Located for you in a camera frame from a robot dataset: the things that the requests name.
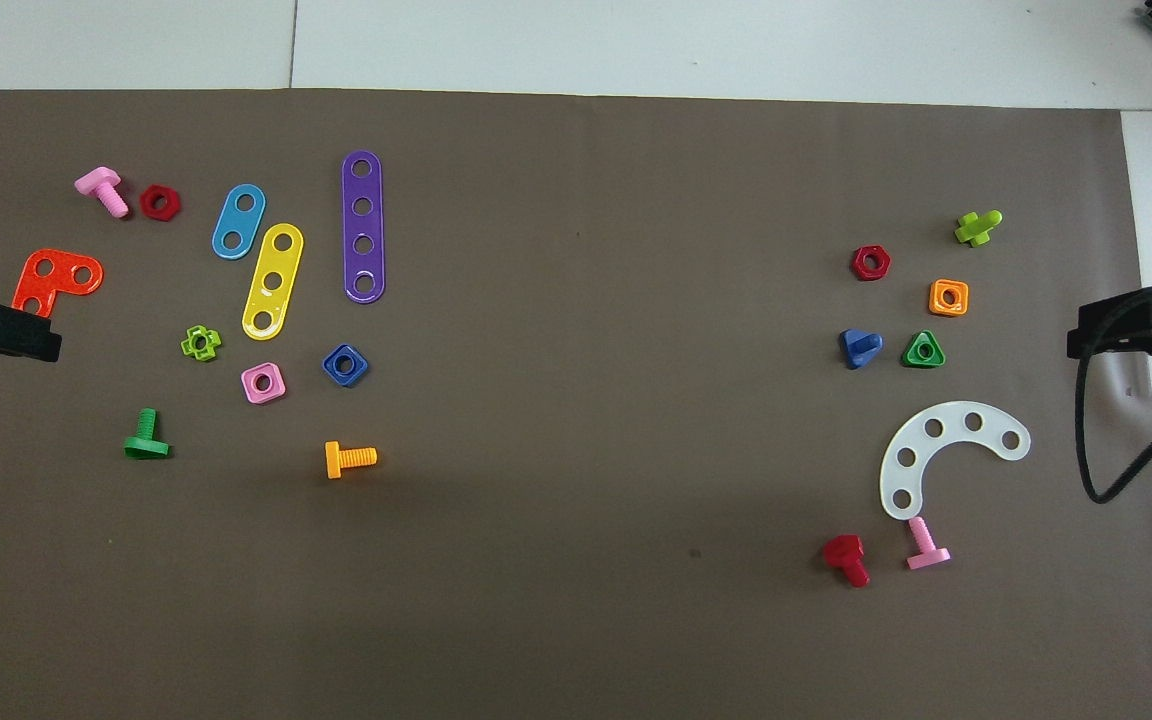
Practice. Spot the pink plastic bolt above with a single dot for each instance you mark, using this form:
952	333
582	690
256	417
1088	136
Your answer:
104	190
926	545

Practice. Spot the blue two-hole strip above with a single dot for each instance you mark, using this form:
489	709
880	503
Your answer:
238	222

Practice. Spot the white curved perforated plate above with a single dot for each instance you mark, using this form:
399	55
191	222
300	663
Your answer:
954	424

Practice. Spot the blue plastic bolt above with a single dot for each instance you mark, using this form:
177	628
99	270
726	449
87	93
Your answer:
858	348

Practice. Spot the orange square plastic nut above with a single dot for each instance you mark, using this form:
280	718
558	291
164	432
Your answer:
935	298

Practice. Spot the pink square plastic nut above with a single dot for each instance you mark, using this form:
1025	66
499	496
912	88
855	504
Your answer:
249	390

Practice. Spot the lime green plastic bolt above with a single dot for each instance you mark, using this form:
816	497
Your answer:
977	228

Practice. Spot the red plastic bolt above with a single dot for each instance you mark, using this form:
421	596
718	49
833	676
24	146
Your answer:
846	558

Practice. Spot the green triangular plastic nut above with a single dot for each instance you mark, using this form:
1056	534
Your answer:
911	358

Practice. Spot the purple four-hole strip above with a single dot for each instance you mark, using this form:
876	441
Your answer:
363	226

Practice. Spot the blue square plastic nut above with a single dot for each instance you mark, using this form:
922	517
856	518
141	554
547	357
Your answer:
332	366

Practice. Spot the red hexagonal plastic nut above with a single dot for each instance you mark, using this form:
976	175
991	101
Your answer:
146	203
857	263

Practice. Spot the orange three-hole corner plate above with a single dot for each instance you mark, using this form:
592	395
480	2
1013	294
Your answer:
49	282

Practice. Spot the brown table mat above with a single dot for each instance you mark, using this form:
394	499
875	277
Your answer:
636	250

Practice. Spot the orange plastic bolt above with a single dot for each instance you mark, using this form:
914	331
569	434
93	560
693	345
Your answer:
348	459

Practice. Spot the lime green cross nut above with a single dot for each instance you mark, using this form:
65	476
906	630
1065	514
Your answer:
212	343

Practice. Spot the yellow three-hole strip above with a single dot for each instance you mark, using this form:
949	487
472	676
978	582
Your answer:
278	262

